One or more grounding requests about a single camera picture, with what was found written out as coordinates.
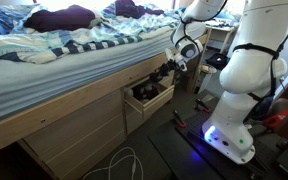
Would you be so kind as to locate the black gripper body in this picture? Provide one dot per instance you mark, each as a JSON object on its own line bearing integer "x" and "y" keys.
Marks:
{"x": 172, "y": 65}

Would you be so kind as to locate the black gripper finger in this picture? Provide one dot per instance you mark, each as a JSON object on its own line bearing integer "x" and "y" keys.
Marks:
{"x": 164, "y": 67}
{"x": 167, "y": 73}

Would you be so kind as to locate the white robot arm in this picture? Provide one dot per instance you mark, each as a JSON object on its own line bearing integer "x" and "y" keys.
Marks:
{"x": 249, "y": 77}

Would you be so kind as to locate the black socks in drawer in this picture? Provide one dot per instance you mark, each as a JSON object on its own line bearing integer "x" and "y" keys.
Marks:
{"x": 143, "y": 92}

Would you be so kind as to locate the open wooden drawer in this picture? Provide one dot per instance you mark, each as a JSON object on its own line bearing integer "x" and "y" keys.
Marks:
{"x": 147, "y": 107}

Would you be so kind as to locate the large wooden drawer front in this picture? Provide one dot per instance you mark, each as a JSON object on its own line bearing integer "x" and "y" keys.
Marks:
{"x": 69, "y": 147}

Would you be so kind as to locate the white bin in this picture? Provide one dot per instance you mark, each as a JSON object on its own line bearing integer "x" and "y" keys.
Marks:
{"x": 205, "y": 73}

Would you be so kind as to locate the white rolled sock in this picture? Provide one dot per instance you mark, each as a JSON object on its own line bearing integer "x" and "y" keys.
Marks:
{"x": 129, "y": 92}

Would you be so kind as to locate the black bag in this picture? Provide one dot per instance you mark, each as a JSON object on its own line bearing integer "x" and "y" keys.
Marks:
{"x": 219, "y": 61}

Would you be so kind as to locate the white desk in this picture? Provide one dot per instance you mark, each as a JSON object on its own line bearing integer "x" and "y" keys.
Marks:
{"x": 221, "y": 36}

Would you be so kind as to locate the blue striped duvet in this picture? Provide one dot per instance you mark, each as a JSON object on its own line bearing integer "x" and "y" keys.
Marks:
{"x": 105, "y": 31}

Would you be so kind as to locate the dark navy garment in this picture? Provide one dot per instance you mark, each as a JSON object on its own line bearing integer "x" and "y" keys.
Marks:
{"x": 129, "y": 9}

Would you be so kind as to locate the dark purple garment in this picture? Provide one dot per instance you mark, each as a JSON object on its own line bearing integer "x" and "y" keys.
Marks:
{"x": 71, "y": 18}

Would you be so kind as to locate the light blue mattress sheet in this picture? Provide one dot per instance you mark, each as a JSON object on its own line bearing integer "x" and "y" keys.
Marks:
{"x": 24, "y": 85}

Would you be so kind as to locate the red handled clamp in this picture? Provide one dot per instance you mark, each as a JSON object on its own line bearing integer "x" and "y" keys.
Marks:
{"x": 178, "y": 119}

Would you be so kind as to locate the wooden bed frame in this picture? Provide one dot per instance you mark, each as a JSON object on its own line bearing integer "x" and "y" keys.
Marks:
{"x": 17, "y": 164}

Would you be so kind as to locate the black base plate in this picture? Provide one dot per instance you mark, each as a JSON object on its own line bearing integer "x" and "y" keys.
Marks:
{"x": 267, "y": 164}

